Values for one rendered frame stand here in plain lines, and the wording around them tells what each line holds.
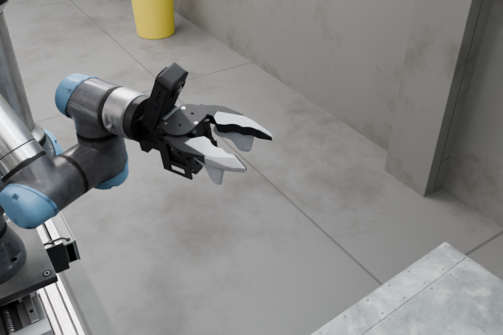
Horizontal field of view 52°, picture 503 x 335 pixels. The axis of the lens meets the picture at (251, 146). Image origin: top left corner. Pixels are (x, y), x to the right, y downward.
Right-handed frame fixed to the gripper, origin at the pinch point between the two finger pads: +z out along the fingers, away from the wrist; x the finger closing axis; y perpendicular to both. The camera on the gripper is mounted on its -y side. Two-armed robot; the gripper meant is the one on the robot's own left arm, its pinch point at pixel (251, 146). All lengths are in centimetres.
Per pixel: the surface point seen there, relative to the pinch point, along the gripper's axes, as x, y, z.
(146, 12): -263, 158, -279
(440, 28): -186, 77, -14
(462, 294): -43, 72, 31
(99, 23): -266, 185, -348
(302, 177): -149, 168, -68
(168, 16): -277, 167, -268
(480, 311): -41, 71, 35
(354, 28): -227, 111, -72
